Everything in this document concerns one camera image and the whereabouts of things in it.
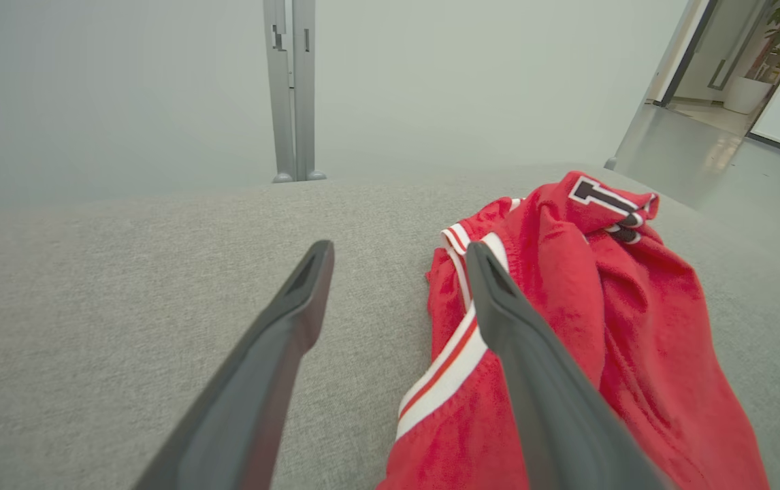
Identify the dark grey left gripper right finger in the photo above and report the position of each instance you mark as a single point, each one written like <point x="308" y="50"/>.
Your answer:
<point x="553" y="408"/>

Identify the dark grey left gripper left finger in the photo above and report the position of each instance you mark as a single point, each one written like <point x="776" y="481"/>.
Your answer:
<point x="254" y="381"/>

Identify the grey metal partition post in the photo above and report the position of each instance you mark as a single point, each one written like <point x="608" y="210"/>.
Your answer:
<point x="303" y="102"/>

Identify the white plant pot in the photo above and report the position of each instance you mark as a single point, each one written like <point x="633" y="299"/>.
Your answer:
<point x="745" y="95"/>

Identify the red basketball jersey garment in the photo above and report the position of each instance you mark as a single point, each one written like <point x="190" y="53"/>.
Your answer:
<point x="628" y="313"/>

